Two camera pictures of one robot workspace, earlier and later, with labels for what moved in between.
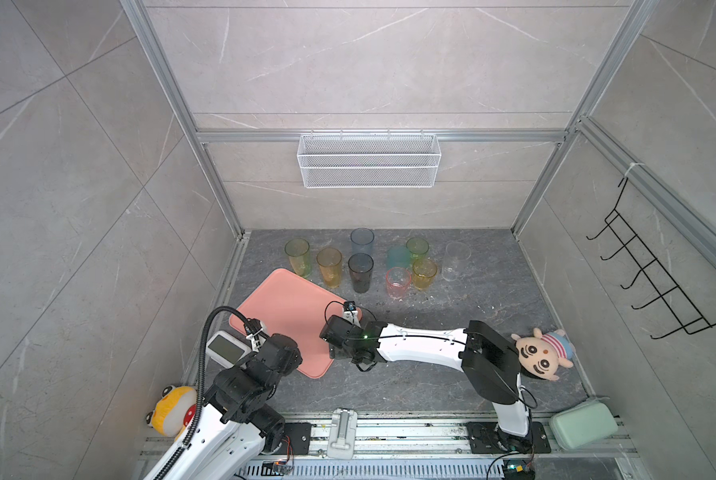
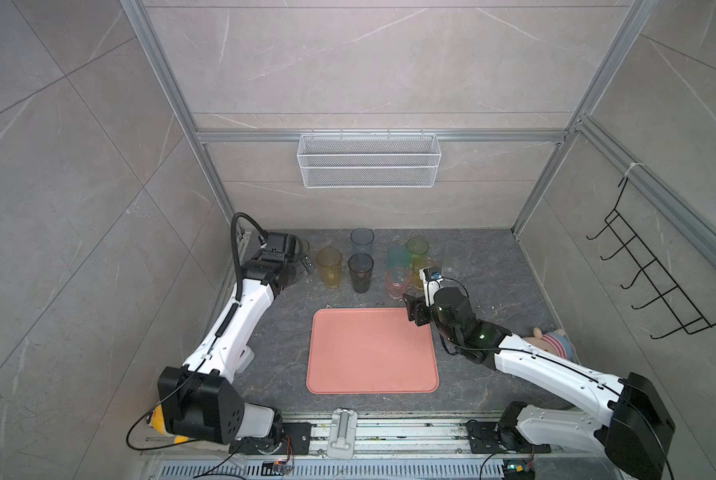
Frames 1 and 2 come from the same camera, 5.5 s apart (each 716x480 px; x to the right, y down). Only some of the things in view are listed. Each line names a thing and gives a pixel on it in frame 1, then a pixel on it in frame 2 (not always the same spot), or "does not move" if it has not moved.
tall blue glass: x=363 y=241 does not move
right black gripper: x=332 y=351 → x=416 y=308
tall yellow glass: x=330 y=261 does not move
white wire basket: x=364 y=161 does not move
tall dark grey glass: x=360 y=266 does not move
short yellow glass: x=423 y=271 does not move
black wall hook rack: x=680 y=306 does not move
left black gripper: x=296 y=361 → x=300 y=269
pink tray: x=288 y=304 → x=370 y=350
